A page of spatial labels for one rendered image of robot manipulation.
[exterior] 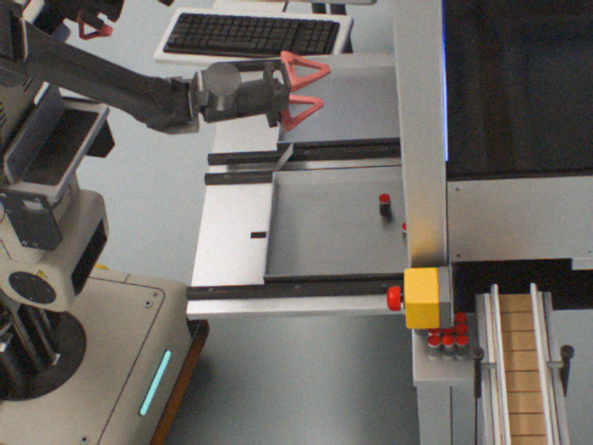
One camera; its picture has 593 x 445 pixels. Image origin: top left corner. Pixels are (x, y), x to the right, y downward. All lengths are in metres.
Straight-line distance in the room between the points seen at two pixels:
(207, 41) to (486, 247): 1.06
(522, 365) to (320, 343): 1.26
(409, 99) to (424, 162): 0.13
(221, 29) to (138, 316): 0.74
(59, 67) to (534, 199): 0.72
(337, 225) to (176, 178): 1.48
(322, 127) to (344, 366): 0.88
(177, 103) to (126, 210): 1.70
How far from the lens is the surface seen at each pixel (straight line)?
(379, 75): 2.30
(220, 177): 2.11
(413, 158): 1.58
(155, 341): 2.68
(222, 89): 1.64
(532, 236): 1.72
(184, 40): 2.57
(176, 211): 3.33
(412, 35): 1.43
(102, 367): 2.66
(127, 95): 1.61
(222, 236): 2.03
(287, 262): 1.96
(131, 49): 3.98
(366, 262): 1.94
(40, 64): 1.48
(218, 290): 1.92
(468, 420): 2.16
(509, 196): 1.65
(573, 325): 1.92
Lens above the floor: 2.37
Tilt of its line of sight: 47 degrees down
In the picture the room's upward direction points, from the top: 10 degrees counter-clockwise
